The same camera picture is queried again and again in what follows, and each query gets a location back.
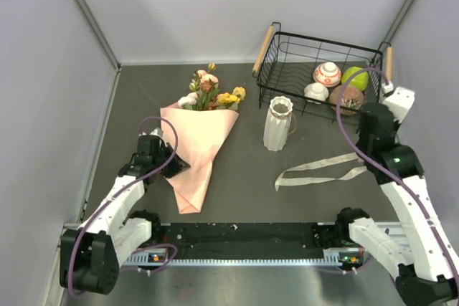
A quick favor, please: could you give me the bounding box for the pink wrapping paper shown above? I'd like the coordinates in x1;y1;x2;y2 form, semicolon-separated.
160;105;239;214

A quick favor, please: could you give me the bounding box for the artificial flower bunch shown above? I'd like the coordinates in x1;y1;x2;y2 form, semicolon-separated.
176;63;246;111

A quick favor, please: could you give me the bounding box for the cream ribbon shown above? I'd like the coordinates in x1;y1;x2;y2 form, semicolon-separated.
274;153;367;191

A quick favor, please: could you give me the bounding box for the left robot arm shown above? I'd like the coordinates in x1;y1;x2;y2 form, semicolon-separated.
60;128;190;295

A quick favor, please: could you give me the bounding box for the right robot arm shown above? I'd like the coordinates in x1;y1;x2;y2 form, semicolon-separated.
334;103;458;305

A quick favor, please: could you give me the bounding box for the white ribbed vase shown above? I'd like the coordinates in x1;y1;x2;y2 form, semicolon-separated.
263;96;297;152

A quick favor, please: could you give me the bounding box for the brown ceramic bowl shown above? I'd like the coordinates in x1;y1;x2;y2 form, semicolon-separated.
328;85;364;116

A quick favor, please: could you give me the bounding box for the green plastic bowl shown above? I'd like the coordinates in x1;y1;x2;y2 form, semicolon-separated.
341;66;369;92

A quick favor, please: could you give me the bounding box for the small white bowl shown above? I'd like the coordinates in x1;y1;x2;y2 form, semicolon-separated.
304;82;329;104

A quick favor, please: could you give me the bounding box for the white red patterned bowl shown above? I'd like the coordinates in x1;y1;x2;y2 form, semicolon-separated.
313;62;341;88

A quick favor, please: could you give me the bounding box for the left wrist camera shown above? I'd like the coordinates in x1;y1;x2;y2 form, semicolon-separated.
150;128;164;138

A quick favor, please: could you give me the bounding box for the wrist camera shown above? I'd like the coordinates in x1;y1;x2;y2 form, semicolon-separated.
382;82;415;124
150;128;164;138

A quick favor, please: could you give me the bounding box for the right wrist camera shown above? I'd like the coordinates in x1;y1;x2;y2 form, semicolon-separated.
382;82;415;124

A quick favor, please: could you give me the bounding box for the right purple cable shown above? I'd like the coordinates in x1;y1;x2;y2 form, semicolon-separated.
335;67;459;285

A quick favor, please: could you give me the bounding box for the black wire basket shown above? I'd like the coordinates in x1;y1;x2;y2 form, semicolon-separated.
252;21;389;125

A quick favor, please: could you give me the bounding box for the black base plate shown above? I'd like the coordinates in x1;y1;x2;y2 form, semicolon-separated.
161;223;340;259

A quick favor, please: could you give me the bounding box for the white cable duct rail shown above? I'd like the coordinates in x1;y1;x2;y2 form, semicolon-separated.
123;251;364;267

